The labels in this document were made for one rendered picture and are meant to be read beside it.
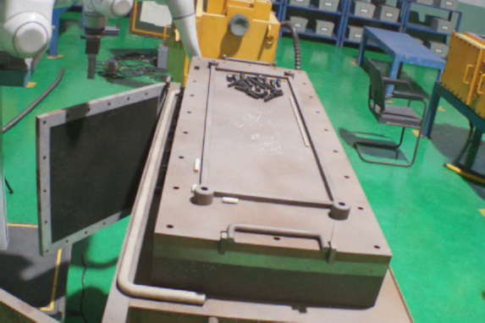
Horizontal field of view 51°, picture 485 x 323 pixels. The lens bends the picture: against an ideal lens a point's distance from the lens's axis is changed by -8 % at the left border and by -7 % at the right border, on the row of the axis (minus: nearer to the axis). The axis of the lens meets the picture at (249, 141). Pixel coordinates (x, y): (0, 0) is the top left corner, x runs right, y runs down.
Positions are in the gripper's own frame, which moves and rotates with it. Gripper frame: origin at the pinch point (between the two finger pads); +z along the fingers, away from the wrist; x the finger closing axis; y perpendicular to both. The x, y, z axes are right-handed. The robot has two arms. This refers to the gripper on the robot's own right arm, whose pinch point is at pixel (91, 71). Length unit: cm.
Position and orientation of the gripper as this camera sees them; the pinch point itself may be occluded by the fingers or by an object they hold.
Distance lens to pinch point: 205.0
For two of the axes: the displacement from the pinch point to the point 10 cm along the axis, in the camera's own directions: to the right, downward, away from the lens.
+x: 2.0, 4.1, -8.9
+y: -9.7, -0.6, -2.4
